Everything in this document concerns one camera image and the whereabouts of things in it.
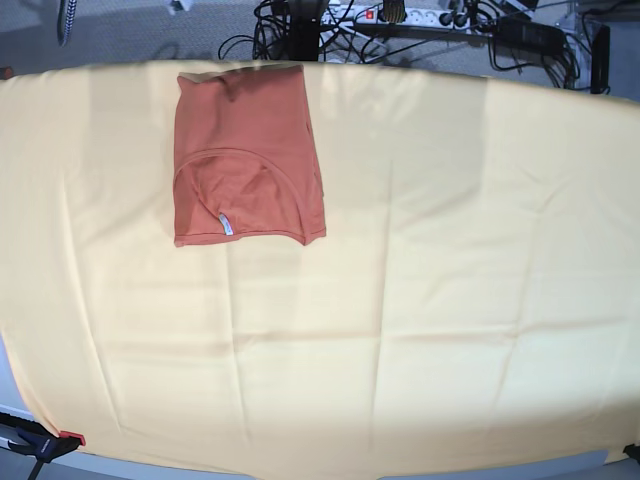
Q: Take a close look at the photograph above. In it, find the black clamp with red tips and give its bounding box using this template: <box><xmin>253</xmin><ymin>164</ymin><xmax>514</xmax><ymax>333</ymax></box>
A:
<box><xmin>1</xmin><ymin>413</ymin><xmax>86</xmax><ymax>480</ymax></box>

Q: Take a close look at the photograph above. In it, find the braided black cable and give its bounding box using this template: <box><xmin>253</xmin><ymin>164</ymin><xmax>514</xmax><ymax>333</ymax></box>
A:
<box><xmin>57</xmin><ymin>0</ymin><xmax>77</xmax><ymax>47</ymax></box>

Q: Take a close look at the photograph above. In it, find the white power strip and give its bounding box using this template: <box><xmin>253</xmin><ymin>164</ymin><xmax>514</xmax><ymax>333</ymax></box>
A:
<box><xmin>321</xmin><ymin>4</ymin><xmax>474</xmax><ymax>34</ymax></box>

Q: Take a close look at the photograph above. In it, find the black power adapter box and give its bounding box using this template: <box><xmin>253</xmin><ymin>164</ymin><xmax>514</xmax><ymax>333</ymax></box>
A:
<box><xmin>492</xmin><ymin>17</ymin><xmax>566</xmax><ymax>56</ymax></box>

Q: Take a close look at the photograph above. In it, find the black box at right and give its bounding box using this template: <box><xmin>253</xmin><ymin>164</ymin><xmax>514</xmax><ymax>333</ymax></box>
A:
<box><xmin>590</xmin><ymin>25</ymin><xmax>610</xmax><ymax>95</ymax></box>

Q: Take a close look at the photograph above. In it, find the black central stand post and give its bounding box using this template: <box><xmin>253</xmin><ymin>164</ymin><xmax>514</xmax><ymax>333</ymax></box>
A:
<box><xmin>287</xmin><ymin>0</ymin><xmax>323</xmax><ymax>62</ymax></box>

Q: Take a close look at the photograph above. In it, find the yellow table cloth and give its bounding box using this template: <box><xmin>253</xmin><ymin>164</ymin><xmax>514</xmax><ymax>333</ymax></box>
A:
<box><xmin>1</xmin><ymin>61</ymin><xmax>639</xmax><ymax>479</ymax></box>

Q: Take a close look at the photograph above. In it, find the black clamp at right edge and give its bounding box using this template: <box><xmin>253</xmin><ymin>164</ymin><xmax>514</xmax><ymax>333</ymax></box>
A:
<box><xmin>623</xmin><ymin>444</ymin><xmax>640</xmax><ymax>464</ymax></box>

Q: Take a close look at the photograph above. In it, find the orange T-shirt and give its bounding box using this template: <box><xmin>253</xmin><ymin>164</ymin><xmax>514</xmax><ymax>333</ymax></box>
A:
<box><xmin>172</xmin><ymin>65</ymin><xmax>326</xmax><ymax>247</ymax></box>

